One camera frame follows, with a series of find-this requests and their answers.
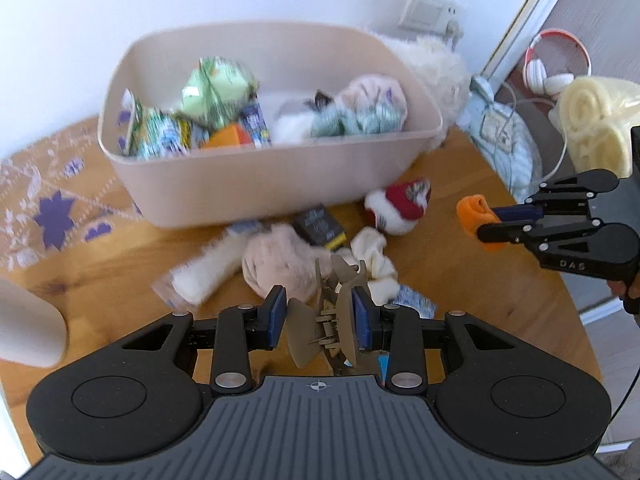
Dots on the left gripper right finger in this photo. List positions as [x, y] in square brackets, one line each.
[396, 330]

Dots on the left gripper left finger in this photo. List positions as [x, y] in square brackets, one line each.
[241, 330]

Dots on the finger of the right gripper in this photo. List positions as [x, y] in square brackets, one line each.
[502, 232]
[520, 212]

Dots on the orange sock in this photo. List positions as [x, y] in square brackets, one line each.
[473, 212]

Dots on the beige hair claw clip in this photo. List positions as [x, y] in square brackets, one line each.
[327, 325]

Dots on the white bread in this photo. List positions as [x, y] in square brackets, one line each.
[185, 287]

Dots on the green scrunchie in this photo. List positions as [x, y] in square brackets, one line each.
[341, 121]

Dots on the orange plastic bottle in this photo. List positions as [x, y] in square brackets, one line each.
[230, 136]

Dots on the blue cartoon bear tissue pack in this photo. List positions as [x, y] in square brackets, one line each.
[383, 360]

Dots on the blue white porcelain-pattern tissue pack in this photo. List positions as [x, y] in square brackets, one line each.
[410, 298]

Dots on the light blue quilted cloth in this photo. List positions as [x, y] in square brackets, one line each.
[519, 171]

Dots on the pink knotted plush towel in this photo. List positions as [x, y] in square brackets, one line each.
[280, 256]

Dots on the cream scrunchie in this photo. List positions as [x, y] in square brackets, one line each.
[368, 246]

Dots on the red white plush toy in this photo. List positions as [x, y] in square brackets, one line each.
[397, 210]

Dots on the cream rolled towel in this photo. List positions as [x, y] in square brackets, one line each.
[596, 115]

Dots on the black small box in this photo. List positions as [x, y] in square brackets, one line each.
[319, 228]

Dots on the red white headphones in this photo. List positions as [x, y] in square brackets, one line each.
[552, 60]

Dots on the white fluffy plush toy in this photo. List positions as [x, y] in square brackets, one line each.
[441, 70]

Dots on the pink rolled towel in bin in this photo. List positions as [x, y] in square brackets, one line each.
[369, 90]

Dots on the white cylinder cup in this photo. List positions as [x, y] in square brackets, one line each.
[32, 331]

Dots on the white fluffy item in bin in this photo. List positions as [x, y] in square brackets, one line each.
[293, 129]

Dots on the beige plastic storage bin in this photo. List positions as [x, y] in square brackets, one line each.
[290, 60]

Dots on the dark snack packet in bin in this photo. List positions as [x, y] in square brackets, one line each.
[320, 102]

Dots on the green yellow snack packet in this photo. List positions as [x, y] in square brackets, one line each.
[153, 133]

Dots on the brown purple floral cloth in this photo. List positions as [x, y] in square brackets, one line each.
[58, 193]

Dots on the green snack bag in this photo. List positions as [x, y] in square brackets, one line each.
[216, 92]

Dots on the white wall switch socket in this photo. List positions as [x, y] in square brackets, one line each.
[443, 18]

